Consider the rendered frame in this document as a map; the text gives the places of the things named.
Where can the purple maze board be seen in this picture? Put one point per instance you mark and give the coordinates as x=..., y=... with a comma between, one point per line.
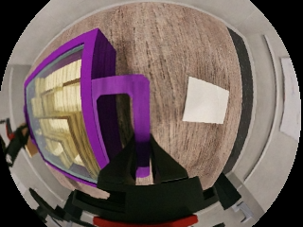
x=65, y=102

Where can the tan cardboard box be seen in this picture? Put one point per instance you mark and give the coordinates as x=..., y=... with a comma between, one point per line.
x=31, y=147

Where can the white rectangular card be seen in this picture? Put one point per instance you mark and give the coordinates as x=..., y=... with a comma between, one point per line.
x=205, y=102

